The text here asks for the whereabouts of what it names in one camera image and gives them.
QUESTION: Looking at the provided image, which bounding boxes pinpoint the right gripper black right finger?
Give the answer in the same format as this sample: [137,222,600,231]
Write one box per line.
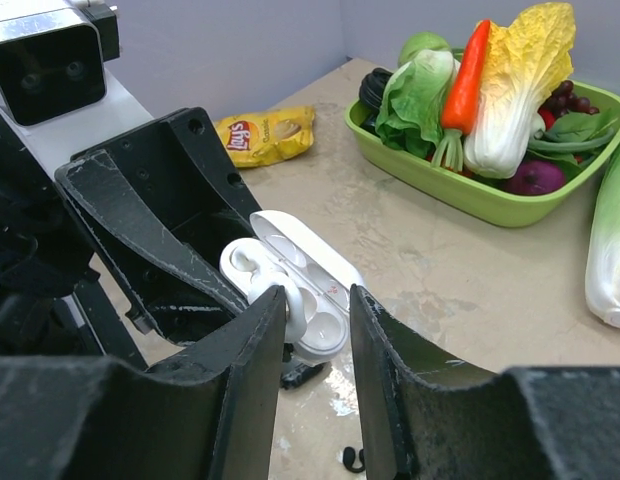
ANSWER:
[350,285,620,479]

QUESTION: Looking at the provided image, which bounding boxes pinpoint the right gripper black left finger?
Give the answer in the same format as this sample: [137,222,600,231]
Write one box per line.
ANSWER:
[0,288,286,479]

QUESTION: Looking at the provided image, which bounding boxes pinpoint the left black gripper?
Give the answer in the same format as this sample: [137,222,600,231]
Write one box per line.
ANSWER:
[0,107,260,367]

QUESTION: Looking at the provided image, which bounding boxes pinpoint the white earbud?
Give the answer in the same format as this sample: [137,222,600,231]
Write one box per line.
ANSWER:
[277,279,307,343]
[231,243,289,292]

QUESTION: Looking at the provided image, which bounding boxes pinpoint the white earbud charging case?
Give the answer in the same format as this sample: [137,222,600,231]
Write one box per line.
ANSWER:
[219,210,364,365]

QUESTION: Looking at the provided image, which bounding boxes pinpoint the black earbud charging case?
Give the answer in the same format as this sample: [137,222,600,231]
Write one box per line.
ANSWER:
[280,343,325,390]

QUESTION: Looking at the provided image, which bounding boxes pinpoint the black earbud left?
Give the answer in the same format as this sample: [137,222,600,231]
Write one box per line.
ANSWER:
[342,446,366,474]

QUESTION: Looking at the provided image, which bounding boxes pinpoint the yellow Lays chips bag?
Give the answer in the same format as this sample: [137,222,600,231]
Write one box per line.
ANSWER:
[214,106,315,169]

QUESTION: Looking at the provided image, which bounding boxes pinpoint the napa cabbage on table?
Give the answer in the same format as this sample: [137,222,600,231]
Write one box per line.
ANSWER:
[585,144,620,329]

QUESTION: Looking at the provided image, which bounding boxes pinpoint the green plastic vegetable tray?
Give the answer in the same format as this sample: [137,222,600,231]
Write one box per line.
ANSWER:
[344,81,620,228]

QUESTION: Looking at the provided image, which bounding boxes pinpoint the black round vegetable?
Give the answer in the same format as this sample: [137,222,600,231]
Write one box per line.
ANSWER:
[358,67,392,112]

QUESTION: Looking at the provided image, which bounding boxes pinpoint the green white bok choy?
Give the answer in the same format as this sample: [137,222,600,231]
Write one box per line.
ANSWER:
[375,49,458,158]

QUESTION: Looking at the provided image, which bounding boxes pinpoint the purple onion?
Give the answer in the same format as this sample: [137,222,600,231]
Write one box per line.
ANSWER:
[502,160,567,196]

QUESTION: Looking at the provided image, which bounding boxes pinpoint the orange toy carrot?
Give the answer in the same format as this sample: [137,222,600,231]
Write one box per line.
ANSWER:
[441,19,491,135]

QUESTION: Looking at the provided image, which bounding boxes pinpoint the green round vegetable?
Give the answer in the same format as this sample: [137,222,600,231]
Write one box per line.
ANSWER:
[397,31,451,67]

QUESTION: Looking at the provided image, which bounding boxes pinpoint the dark green leafy vegetable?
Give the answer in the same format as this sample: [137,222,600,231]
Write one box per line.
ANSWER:
[527,110,618,170]

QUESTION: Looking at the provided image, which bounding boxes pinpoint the dark red grapes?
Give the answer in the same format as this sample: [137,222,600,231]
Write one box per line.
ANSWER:
[540,80,600,118]

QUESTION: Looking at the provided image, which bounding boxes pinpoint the yellow white cabbage in tray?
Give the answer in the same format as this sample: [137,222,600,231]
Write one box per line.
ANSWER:
[464,2,576,179]

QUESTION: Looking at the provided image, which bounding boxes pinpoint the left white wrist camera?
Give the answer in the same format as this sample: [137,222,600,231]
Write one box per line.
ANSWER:
[0,0,153,174]

